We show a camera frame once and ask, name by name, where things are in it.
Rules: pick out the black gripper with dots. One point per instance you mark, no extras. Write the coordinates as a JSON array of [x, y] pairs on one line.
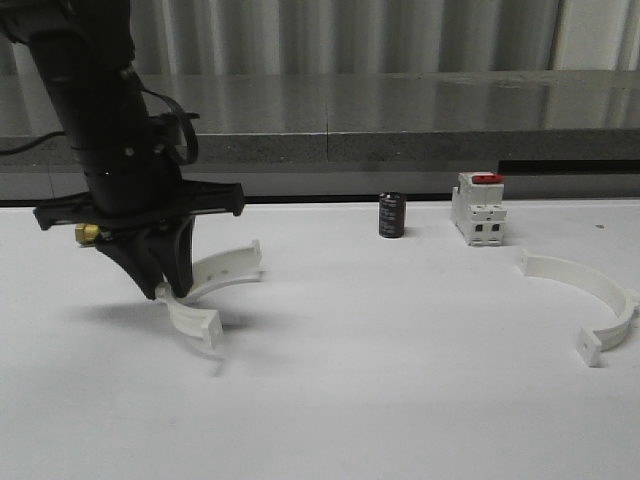
[[171, 241]]

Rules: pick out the white circuit breaker red switch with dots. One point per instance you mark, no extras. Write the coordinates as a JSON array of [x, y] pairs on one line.
[[477, 209]]

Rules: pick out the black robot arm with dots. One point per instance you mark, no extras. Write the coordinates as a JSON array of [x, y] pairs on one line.
[[84, 53]]

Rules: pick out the white half pipe clamp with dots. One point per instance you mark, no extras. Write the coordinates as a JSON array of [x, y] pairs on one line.
[[217, 271], [624, 303]]

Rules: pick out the brass valve red handwheel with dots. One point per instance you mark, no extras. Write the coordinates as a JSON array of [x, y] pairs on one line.
[[86, 234]]

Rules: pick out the black cylindrical capacitor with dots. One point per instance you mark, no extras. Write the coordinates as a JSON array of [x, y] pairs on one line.
[[392, 213]]

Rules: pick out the grey stone counter ledge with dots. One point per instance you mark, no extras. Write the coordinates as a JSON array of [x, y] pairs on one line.
[[518, 122]]

